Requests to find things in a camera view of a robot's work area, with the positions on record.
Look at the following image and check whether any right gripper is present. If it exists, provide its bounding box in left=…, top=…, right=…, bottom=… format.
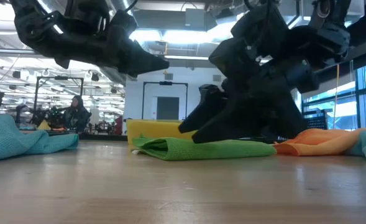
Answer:
left=178, top=2, right=320, bottom=144

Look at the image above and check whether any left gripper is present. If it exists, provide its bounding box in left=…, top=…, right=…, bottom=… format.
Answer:
left=42, top=9, right=170, bottom=78

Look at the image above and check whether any green microfiber towel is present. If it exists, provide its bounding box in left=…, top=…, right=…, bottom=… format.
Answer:
left=131, top=134, right=277, bottom=161

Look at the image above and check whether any yellow plastic bin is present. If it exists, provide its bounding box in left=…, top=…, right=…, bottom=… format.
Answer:
left=126, top=119, right=199, bottom=146

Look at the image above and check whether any orange microfiber towel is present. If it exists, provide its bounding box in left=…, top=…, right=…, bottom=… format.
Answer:
left=272, top=127, right=366, bottom=156

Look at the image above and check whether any blue microfiber towel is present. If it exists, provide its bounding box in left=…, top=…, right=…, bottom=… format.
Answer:
left=0, top=114, right=80, bottom=163

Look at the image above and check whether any grey door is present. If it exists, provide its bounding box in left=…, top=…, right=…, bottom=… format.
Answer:
left=156, top=96, right=180, bottom=121

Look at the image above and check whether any person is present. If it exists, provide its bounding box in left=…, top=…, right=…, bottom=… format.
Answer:
left=62, top=95, right=92, bottom=133

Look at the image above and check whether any grey ceiling box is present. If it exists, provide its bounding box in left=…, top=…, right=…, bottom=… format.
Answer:
left=184, top=7, right=207, bottom=32

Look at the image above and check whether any black perforated panel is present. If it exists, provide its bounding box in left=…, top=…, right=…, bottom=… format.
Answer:
left=303, top=111, right=330, bottom=130

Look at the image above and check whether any silver ceiling duct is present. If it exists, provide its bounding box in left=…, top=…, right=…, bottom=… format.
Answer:
left=98, top=65, right=128, bottom=86

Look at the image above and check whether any black station frame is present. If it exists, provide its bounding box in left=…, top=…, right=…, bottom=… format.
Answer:
left=33, top=76, right=85, bottom=116

